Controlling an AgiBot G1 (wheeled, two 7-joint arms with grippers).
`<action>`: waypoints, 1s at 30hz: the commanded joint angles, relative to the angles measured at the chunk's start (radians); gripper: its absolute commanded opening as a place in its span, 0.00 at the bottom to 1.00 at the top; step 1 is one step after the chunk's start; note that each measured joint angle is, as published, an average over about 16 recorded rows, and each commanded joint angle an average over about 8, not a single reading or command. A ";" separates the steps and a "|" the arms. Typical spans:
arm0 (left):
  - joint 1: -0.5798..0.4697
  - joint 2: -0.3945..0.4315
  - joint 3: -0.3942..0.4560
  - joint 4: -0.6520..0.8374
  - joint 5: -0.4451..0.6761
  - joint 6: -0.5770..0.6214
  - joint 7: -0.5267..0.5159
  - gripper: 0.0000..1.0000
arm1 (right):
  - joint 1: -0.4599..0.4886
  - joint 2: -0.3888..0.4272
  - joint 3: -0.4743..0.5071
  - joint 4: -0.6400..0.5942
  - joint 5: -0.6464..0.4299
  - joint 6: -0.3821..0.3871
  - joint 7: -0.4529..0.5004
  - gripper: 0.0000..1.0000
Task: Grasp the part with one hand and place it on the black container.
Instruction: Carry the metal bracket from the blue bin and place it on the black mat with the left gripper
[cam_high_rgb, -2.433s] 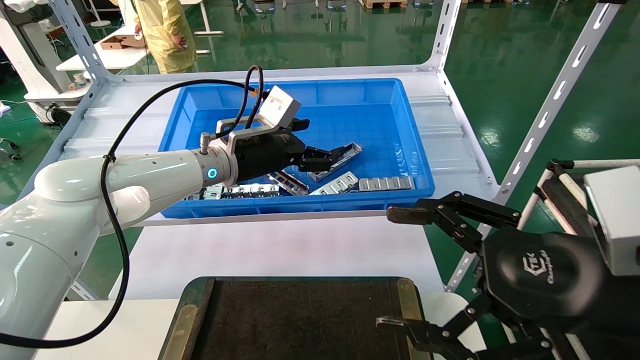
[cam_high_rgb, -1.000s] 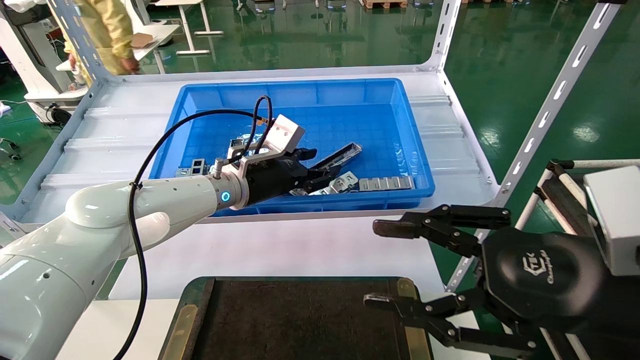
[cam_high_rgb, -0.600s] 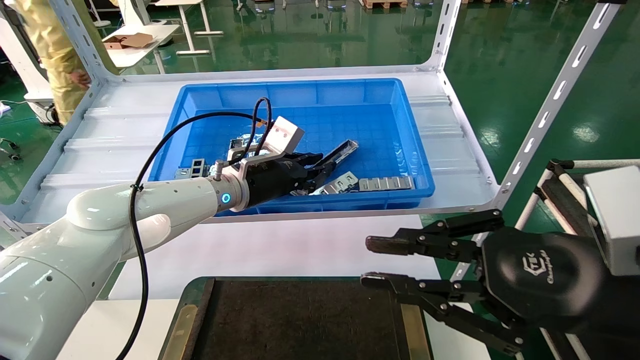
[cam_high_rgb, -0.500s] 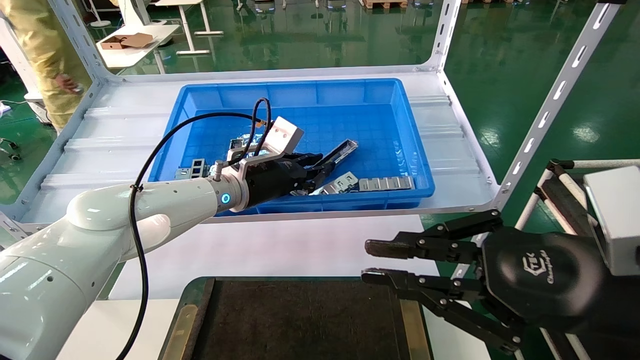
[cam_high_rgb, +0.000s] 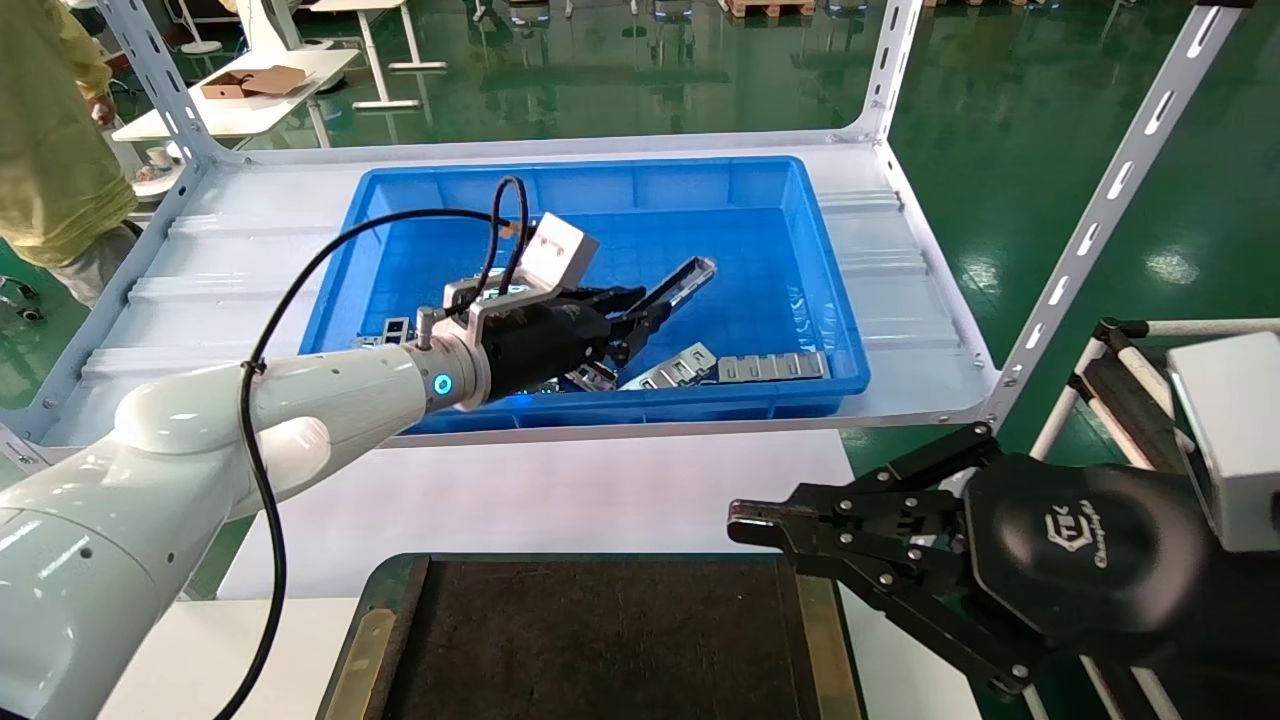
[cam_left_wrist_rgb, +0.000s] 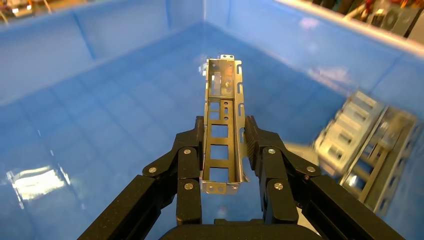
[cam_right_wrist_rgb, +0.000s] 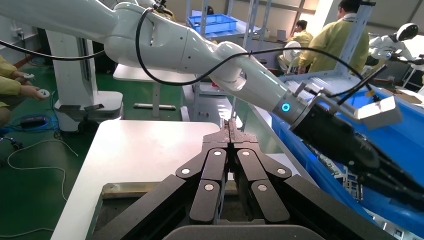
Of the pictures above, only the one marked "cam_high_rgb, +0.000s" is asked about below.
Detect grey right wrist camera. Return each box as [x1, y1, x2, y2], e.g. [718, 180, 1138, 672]
[1167, 330, 1280, 554]

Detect flat open cardboard box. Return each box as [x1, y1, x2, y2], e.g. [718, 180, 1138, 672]
[200, 65, 308, 101]

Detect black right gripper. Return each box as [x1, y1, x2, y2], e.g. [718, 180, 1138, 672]
[728, 422, 1213, 696]

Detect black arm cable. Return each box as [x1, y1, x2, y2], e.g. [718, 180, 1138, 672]
[212, 177, 531, 720]

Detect flat slotted silver strip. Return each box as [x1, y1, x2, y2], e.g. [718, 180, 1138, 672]
[716, 351, 831, 384]

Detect white desk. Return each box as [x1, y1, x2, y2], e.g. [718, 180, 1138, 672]
[235, 0, 449, 111]

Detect silver bracket metal part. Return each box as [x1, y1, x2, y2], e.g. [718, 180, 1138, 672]
[620, 342, 718, 391]

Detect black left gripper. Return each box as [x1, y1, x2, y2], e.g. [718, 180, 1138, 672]
[480, 286, 674, 404]

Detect black container tray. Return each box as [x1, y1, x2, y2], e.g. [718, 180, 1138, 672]
[318, 553, 869, 720]

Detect grey block metal part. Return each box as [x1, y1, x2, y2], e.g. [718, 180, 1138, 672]
[352, 316, 412, 351]

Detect grey metal shelf rack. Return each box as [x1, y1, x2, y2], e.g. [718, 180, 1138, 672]
[0, 0, 1256, 476]

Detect large blue plastic bin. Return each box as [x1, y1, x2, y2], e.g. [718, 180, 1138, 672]
[298, 155, 871, 436]

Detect white side table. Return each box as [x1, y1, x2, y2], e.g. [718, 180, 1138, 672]
[113, 45, 359, 149]

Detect long black metal part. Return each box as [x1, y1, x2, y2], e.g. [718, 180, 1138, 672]
[630, 256, 718, 331]

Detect long grey metal part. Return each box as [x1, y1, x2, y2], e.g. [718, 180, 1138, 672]
[545, 362, 621, 394]

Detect person in yellow coat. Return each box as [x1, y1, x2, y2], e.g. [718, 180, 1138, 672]
[0, 0, 138, 306]

